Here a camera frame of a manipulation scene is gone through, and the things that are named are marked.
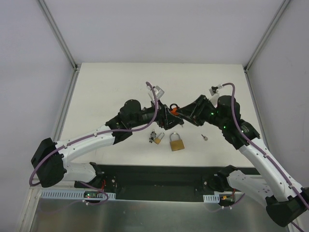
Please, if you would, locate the orange padlock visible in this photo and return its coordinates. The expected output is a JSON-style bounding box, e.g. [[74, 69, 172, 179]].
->
[[169, 103, 179, 116]]

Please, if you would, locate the small brass padlock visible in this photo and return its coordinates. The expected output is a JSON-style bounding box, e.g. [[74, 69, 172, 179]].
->
[[154, 132, 165, 145]]

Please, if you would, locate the large brass padlock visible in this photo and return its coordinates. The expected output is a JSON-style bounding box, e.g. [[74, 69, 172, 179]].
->
[[169, 132, 185, 151]]

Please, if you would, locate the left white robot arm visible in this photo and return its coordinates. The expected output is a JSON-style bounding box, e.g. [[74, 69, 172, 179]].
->
[[29, 100, 184, 188]]

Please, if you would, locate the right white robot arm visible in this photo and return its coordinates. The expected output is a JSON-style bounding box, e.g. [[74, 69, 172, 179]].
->
[[175, 95, 309, 227]]

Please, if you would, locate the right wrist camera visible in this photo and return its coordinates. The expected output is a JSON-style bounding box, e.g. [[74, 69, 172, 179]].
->
[[209, 85, 223, 96]]

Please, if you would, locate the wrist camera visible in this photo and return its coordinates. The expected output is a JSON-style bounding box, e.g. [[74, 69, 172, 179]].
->
[[209, 85, 223, 96], [147, 86, 165, 104]]

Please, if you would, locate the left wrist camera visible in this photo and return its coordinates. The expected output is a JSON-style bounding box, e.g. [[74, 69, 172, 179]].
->
[[147, 86, 165, 104]]

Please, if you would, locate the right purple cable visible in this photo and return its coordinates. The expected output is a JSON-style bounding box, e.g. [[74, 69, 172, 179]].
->
[[205, 82, 309, 232]]

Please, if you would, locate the purple cable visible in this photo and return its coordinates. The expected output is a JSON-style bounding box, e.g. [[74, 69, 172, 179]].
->
[[29, 81, 160, 214], [205, 82, 309, 232]]

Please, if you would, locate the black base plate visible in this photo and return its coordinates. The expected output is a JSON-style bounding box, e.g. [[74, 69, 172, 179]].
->
[[73, 162, 251, 201]]

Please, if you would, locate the right white cable duct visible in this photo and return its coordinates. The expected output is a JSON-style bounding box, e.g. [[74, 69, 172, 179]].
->
[[203, 194, 220, 203]]

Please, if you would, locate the white cable duct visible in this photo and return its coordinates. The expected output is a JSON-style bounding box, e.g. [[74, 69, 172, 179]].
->
[[203, 194, 220, 203], [41, 189, 106, 201]]

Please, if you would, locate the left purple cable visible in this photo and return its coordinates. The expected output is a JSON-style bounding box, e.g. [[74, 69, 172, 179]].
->
[[29, 81, 160, 214]]

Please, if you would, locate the right aluminium frame post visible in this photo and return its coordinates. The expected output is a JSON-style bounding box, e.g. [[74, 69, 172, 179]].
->
[[243, 0, 292, 73]]

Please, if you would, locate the aluminium frame post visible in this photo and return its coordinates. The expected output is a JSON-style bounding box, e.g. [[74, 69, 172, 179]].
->
[[36, 0, 79, 71], [243, 0, 292, 73]]

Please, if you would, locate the left white cable duct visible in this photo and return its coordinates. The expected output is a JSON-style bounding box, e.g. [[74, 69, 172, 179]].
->
[[41, 189, 106, 201]]

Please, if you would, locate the left aluminium frame post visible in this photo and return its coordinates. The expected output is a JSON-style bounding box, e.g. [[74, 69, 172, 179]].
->
[[36, 0, 79, 71]]

